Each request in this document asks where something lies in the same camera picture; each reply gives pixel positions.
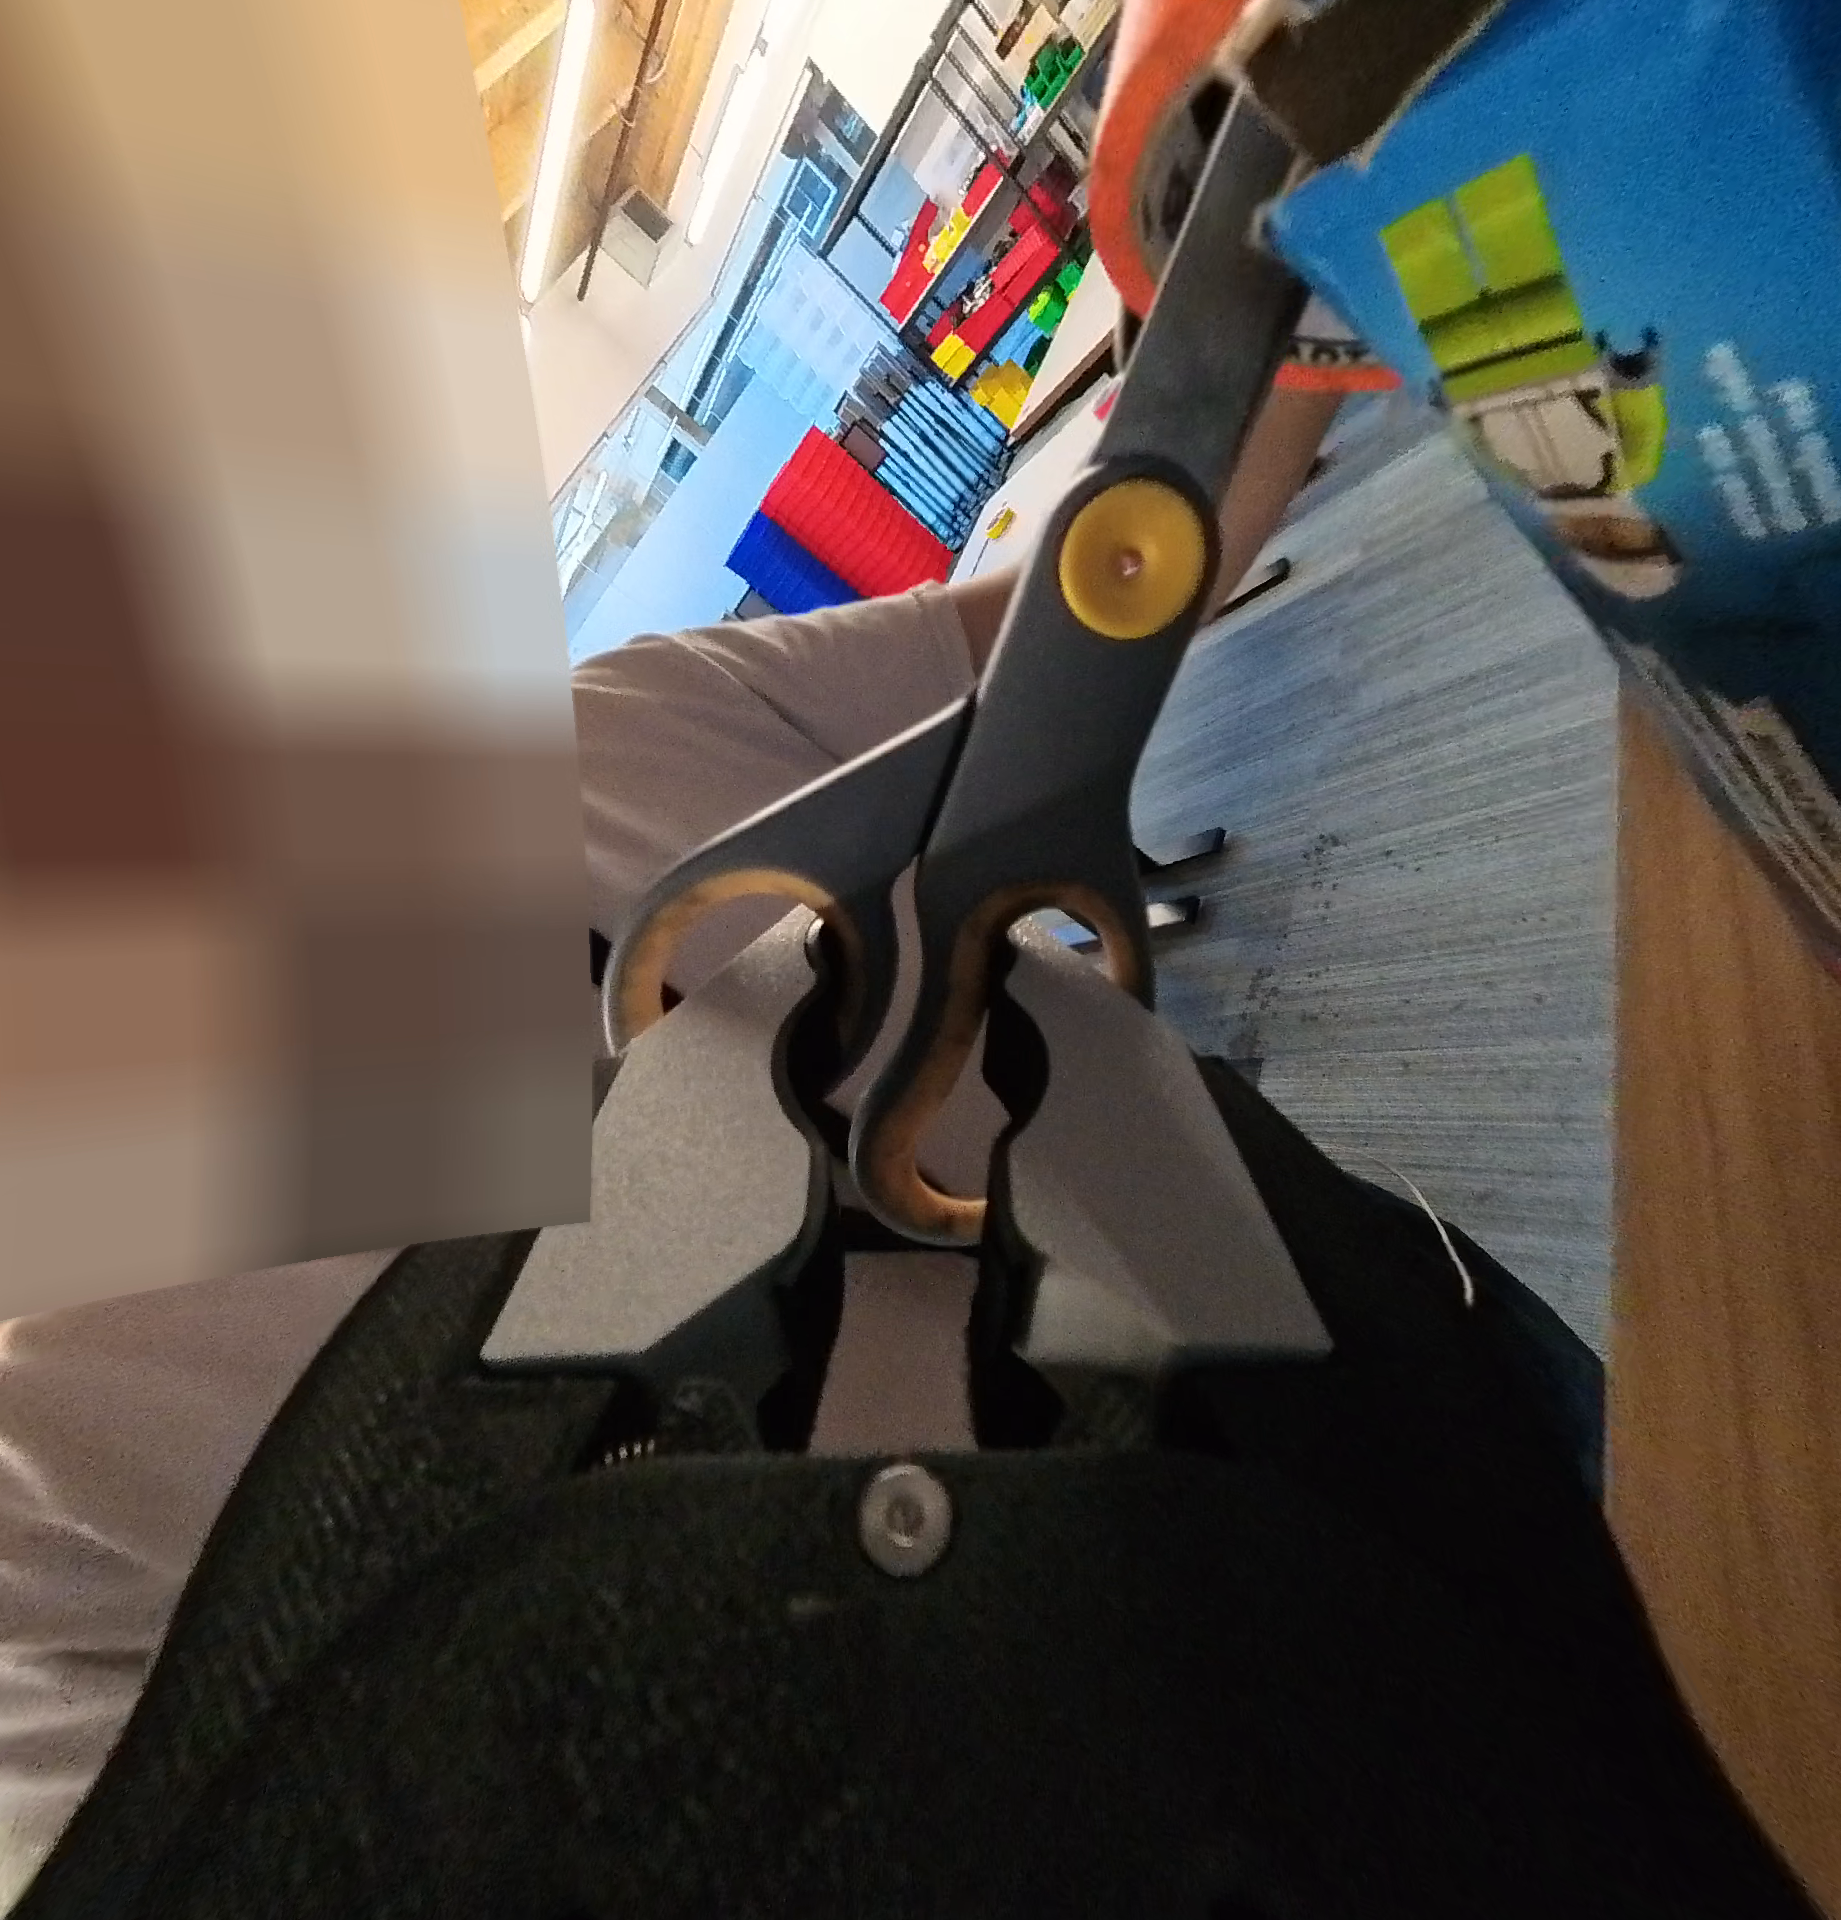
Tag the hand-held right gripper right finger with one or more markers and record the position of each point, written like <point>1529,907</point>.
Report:
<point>1161,1200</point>

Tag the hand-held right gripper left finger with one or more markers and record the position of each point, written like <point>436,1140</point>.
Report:
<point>681,1200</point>

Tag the grey yellow scissors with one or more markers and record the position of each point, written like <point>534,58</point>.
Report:
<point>1070,750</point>

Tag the orange tape roll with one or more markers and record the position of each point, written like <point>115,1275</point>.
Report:
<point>1136,121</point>

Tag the small blue toy box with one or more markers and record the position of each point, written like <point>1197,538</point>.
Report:
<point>1730,271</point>

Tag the person's left forearm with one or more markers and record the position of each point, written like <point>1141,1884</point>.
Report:
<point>995,616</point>

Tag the white shirt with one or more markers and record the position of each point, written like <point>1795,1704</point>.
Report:
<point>741,750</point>

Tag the stack of red bins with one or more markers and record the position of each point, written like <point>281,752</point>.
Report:
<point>845,525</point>

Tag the red yellow storage bins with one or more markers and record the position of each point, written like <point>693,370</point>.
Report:
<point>981,286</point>

